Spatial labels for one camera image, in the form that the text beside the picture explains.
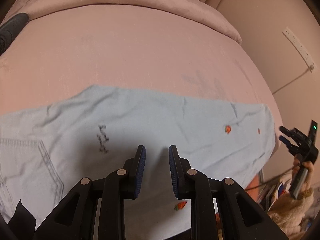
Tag light blue strawberry pants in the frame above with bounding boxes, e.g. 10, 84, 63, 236
1, 86, 276, 239

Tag dark rolled clothing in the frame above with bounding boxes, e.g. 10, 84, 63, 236
0, 13, 29, 55

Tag right hand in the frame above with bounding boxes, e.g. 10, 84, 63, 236
291, 155, 314, 193

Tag beige fleece sleeve forearm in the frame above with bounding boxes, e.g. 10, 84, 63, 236
268, 188, 313, 239

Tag white power cable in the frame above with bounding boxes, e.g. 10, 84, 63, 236
272, 65, 315, 95

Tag white wall power strip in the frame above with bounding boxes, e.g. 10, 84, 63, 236
282, 27, 317, 72

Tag pink bed sheet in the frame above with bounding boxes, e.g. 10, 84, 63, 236
1, 5, 283, 126

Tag pink duvet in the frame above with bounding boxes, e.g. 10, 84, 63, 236
15, 0, 243, 45

